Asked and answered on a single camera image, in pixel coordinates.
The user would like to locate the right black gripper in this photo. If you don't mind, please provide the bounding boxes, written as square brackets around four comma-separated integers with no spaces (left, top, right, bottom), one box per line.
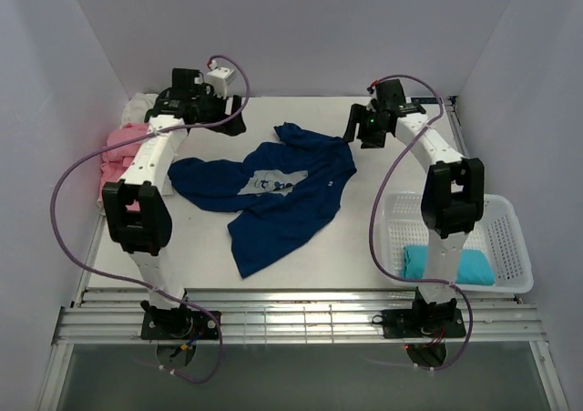
[340,103,388,149]

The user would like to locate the navy blue printed t-shirt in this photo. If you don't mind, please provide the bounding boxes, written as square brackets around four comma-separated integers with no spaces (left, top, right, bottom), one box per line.
[168,123,356,278]

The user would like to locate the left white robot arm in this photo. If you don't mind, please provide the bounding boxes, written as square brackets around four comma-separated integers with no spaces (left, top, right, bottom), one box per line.
[102,62,246,339]

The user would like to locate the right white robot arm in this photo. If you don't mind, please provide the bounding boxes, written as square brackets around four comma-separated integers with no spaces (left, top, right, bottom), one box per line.
[343,75,485,340]

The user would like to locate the blue label sticker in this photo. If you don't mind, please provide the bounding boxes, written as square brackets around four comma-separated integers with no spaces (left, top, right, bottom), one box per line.
[411,97,439,105]

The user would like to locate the white t-shirt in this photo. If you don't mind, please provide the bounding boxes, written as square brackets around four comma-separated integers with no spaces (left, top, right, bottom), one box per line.
[121,93,158,126]

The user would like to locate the pink t-shirt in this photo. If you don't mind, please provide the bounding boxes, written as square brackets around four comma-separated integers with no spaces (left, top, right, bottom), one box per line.
[99,123,148,190]

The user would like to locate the white plastic basket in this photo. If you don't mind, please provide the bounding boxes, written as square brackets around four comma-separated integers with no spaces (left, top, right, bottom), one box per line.
[374,192,534,293]

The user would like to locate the rolled turquoise t-shirt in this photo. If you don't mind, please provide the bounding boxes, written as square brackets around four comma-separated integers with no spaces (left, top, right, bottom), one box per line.
[401,245,496,286]

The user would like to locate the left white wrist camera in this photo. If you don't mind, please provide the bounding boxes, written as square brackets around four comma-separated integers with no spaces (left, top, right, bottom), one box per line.
[204,59,238,98]

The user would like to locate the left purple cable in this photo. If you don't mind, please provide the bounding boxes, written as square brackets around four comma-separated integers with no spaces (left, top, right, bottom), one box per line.
[49,54,251,385]

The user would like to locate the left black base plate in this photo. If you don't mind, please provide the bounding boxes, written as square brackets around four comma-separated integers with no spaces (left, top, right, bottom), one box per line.
[139,308,221,341]

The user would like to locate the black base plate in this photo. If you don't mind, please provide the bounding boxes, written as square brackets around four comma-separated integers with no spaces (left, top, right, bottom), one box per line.
[371,309,466,339]
[139,308,221,341]

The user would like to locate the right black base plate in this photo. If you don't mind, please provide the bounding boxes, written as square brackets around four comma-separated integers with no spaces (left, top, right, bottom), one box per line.
[371,309,466,339]

